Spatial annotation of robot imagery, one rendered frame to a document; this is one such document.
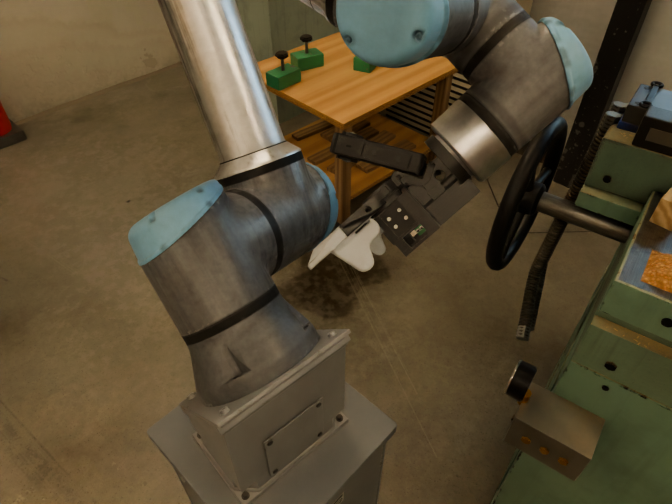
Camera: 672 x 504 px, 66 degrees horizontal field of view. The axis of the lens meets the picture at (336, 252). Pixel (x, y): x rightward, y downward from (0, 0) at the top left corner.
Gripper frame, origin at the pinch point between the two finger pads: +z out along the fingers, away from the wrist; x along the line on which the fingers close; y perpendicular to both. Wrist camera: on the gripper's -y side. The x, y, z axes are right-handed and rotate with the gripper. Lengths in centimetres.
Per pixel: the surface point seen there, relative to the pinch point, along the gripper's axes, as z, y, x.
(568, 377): -11.2, 39.7, 20.9
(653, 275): -28.6, 29.9, 8.0
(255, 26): 1, -109, 178
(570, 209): -29.4, 21.4, 31.5
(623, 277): -25.8, 27.8, 7.9
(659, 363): -22.2, 41.3, 11.9
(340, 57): -18, -60, 145
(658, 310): -26.1, 33.2, 6.7
